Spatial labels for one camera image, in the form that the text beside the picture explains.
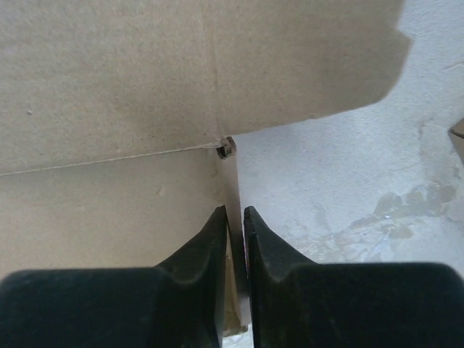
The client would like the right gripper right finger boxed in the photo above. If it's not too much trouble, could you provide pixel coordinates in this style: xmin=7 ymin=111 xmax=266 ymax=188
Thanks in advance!
xmin=244 ymin=207 xmax=463 ymax=347

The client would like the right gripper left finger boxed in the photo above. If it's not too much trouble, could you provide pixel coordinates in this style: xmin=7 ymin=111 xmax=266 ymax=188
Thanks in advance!
xmin=1 ymin=207 xmax=228 ymax=347

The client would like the large closed cardboard box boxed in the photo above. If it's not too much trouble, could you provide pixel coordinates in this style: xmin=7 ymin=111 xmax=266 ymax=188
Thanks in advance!
xmin=449 ymin=119 xmax=464 ymax=164

